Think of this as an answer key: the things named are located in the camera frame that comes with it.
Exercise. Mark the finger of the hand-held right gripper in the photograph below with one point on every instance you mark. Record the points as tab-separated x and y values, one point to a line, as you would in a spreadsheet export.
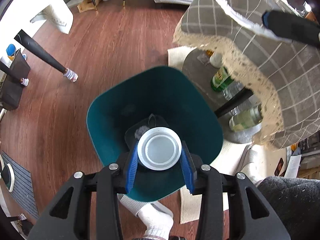
292	27

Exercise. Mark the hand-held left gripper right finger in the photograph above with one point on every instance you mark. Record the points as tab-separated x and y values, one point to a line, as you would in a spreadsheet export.
188	172

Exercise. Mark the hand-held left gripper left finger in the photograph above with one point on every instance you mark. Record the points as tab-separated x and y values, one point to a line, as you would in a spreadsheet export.
132	172

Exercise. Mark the white plastic lid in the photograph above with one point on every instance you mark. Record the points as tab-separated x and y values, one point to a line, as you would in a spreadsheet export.
159	150

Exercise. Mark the dark teal trash bin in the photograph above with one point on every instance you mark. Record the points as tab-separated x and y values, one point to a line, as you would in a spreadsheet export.
110	110

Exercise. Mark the person's white sock foot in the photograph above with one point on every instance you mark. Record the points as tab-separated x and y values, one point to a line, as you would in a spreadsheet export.
250	165
155	220

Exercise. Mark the clear bottle green label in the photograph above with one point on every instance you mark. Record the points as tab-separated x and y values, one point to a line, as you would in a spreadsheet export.
246	118

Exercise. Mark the small white capped bottle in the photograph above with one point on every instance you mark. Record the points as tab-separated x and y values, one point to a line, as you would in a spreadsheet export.
215	60

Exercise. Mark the clear plastic bottle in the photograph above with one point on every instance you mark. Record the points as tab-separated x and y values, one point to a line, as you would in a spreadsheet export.
232	90

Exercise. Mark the white paper sheet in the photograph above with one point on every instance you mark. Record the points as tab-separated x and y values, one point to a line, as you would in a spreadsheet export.
293	166

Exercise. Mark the dark striped floor mat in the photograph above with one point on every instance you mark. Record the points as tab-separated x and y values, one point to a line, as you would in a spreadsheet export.
25	180

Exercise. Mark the person's grey fleece trousers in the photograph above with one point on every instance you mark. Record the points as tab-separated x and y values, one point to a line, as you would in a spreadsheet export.
295	205

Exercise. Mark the white slipper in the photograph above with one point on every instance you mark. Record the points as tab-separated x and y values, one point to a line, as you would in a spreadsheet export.
7	177

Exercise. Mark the black table leg striped sock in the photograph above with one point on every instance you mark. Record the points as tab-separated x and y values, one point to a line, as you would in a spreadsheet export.
15	75
45	55

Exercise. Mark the dark storage box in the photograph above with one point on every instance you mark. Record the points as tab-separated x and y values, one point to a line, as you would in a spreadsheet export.
12	85

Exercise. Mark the blue slipper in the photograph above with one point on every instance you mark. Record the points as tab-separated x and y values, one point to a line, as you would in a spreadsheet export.
10	49

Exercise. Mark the flat cardboard box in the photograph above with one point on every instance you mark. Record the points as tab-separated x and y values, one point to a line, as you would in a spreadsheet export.
88	2

